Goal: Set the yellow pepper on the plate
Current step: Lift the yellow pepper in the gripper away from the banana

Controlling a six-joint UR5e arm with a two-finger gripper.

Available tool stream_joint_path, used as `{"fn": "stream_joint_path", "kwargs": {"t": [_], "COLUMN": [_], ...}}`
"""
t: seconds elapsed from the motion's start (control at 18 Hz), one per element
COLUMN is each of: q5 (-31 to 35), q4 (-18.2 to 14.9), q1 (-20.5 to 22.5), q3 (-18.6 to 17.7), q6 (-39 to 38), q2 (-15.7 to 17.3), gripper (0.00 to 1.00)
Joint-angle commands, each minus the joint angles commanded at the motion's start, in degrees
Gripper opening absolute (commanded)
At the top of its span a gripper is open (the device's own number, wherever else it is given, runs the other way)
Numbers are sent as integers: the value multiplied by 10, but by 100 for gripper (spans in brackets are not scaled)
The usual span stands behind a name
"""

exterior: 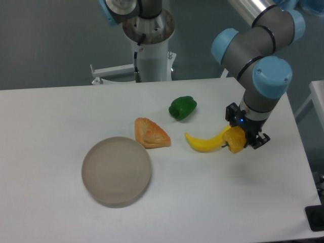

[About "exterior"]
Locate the green bell pepper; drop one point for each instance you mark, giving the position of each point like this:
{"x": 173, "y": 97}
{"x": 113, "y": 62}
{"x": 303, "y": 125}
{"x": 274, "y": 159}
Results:
{"x": 182, "y": 107}

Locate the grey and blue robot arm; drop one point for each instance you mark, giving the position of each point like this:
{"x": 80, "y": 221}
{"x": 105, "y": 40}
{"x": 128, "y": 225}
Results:
{"x": 249, "y": 57}

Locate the orange pastry turnover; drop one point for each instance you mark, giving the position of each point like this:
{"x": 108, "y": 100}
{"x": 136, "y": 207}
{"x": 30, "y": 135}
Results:
{"x": 150, "y": 135}

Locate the white frame bracket right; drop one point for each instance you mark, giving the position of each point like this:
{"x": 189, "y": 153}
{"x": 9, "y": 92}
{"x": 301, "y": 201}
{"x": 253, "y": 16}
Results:
{"x": 224, "y": 73}

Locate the beige round plate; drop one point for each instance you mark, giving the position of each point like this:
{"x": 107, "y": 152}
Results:
{"x": 116, "y": 171}

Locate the yellow banana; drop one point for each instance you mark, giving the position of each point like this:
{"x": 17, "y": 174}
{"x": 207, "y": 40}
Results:
{"x": 206, "y": 145}

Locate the white frame bracket left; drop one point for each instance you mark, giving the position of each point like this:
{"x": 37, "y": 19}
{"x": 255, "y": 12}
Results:
{"x": 112, "y": 75}

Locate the blue plastic bag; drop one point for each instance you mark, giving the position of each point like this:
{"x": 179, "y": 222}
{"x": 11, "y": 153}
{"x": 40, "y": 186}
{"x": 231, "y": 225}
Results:
{"x": 312, "y": 7}

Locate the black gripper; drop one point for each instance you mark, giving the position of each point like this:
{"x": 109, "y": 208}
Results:
{"x": 252, "y": 128}

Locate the white side table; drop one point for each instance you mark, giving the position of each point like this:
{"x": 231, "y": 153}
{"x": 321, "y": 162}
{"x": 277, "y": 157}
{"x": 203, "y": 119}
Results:
{"x": 314, "y": 100}

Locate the black device at edge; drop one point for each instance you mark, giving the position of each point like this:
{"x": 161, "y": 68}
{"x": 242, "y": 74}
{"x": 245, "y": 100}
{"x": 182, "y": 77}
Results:
{"x": 315, "y": 217}

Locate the yellow bell pepper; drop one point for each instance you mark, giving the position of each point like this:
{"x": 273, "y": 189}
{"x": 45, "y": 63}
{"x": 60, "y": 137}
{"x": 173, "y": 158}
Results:
{"x": 235, "y": 139}

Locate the white frame bracket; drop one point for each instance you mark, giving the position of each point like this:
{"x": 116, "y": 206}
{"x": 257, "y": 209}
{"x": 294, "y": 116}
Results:
{"x": 224, "y": 73}
{"x": 112, "y": 75}

